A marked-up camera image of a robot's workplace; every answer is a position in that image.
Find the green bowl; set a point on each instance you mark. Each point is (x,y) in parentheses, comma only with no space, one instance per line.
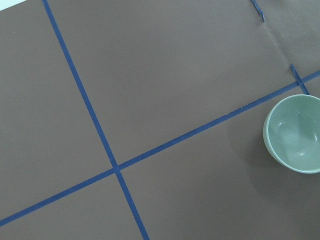
(291,133)

